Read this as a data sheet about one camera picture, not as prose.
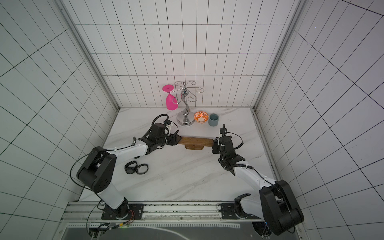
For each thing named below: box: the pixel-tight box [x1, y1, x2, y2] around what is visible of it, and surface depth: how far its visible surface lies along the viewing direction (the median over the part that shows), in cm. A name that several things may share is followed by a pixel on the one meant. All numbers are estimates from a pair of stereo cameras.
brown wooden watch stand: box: [177, 136, 214, 150], surface depth 92 cm
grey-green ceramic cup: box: [208, 113, 220, 127], surface depth 109 cm
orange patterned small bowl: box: [193, 111, 209, 124], surface depth 112 cm
